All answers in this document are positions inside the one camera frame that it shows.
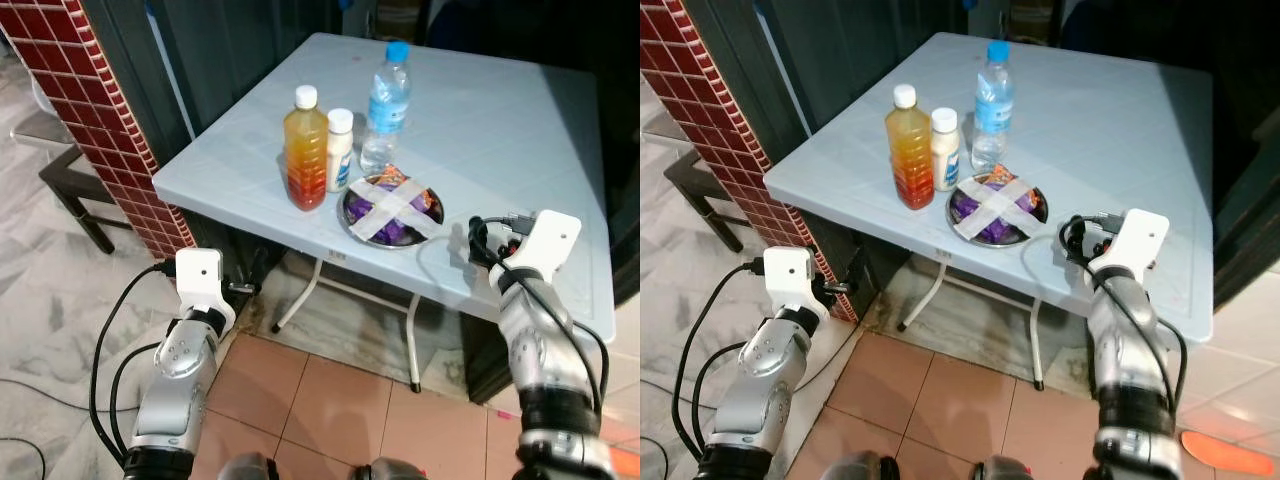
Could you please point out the taped metal bowl purple contents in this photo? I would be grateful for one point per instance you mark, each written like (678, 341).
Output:
(390, 210)
(995, 210)

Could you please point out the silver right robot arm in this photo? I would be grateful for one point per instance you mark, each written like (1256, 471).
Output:
(1125, 340)
(535, 340)

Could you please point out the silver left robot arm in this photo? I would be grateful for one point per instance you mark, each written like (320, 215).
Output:
(180, 370)
(770, 370)

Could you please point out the light blue folding table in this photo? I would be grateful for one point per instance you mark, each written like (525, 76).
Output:
(500, 130)
(1100, 130)

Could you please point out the orange juice bottle white cap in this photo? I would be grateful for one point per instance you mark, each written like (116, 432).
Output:
(306, 150)
(908, 150)

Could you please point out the small white sauce bottle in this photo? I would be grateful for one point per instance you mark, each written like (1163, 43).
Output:
(945, 150)
(340, 150)

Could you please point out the clear water bottle blue cap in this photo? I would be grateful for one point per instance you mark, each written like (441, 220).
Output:
(386, 110)
(992, 110)

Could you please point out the grey left robot leg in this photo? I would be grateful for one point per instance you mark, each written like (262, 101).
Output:
(250, 468)
(860, 468)

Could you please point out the grey robot leg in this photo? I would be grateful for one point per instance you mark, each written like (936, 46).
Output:
(250, 468)
(860, 468)
(398, 470)
(1000, 470)

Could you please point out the dark wooden bench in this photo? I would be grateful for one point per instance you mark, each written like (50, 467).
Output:
(690, 175)
(70, 175)

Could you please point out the red tiled pillar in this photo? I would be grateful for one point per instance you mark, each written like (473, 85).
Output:
(720, 90)
(90, 90)

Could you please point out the grey right robot leg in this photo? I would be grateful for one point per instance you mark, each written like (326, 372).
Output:
(398, 470)
(1000, 470)

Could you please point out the dark grey door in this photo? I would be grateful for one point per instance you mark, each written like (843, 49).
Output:
(230, 50)
(830, 50)

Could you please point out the orange floor marker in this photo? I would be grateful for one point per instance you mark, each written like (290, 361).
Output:
(626, 464)
(1225, 455)

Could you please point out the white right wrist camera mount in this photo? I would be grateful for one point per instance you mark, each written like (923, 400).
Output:
(1135, 240)
(545, 240)

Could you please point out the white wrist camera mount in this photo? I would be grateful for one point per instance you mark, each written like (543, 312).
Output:
(200, 275)
(790, 272)
(545, 240)
(1135, 240)

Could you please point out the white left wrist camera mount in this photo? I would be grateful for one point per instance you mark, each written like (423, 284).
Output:
(790, 272)
(200, 275)

